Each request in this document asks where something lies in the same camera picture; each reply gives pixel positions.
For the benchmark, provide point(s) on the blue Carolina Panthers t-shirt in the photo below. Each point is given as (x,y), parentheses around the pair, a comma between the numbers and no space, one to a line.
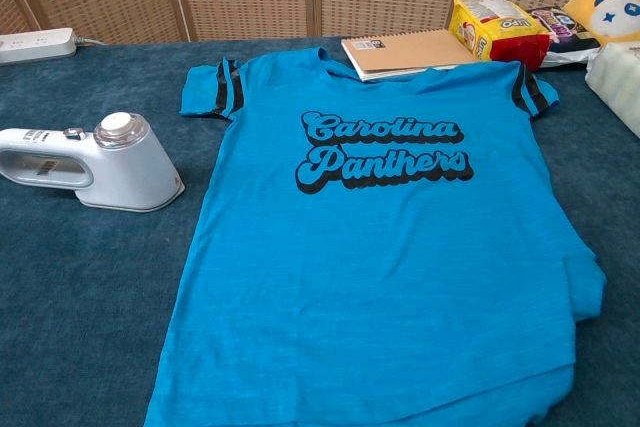
(375,272)

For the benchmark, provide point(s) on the white handheld steam iron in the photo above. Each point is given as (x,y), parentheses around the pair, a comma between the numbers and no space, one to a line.
(130,172)

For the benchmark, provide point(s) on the brown spiral notebook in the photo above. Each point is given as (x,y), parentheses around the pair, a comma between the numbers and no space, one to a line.
(410,52)

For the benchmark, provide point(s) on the yellow Lipo snack package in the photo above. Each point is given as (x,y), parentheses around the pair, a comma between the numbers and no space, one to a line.
(490,27)

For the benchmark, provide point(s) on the black purple snack bag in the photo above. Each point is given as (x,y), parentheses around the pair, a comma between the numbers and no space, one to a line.
(570,34)

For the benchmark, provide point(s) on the long white tissue pack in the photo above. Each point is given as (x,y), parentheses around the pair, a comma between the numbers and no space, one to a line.
(620,82)

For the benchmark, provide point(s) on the white power strip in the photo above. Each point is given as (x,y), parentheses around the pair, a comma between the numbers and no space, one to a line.
(35,44)

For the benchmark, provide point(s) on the yellow plush toy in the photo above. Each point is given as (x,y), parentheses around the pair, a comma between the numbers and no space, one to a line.
(610,12)

